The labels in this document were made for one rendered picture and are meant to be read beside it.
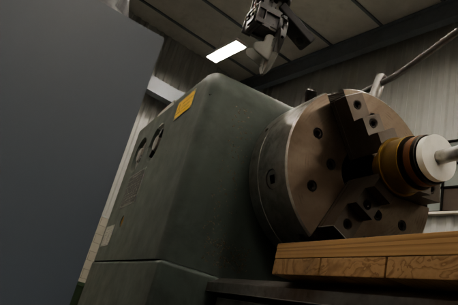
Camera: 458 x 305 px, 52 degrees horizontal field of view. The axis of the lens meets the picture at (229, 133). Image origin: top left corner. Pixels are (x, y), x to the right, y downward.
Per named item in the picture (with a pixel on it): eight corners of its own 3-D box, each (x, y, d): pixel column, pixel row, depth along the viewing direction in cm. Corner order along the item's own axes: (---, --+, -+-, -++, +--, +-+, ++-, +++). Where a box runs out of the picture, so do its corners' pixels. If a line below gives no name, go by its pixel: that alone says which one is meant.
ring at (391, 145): (367, 133, 76) (411, 118, 68) (409, 154, 79) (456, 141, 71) (360, 187, 72) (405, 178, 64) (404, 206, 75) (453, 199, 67)
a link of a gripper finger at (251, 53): (238, 71, 106) (247, 37, 110) (260, 81, 108) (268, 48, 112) (245, 65, 103) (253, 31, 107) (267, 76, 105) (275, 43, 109)
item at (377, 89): (357, 120, 90) (373, 75, 95) (366, 126, 91) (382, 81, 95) (364, 117, 88) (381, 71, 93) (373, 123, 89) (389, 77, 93)
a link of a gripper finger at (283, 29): (264, 56, 107) (272, 25, 110) (271, 58, 107) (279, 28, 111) (275, 47, 103) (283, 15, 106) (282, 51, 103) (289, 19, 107)
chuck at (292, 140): (230, 218, 77) (294, 72, 90) (370, 300, 85) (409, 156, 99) (257, 212, 69) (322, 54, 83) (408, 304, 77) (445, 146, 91)
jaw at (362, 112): (336, 165, 82) (314, 101, 83) (356, 158, 84) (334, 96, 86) (381, 151, 72) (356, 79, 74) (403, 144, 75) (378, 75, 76)
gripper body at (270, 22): (239, 35, 110) (251, -5, 114) (270, 51, 112) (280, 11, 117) (255, 20, 103) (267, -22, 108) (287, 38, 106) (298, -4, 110)
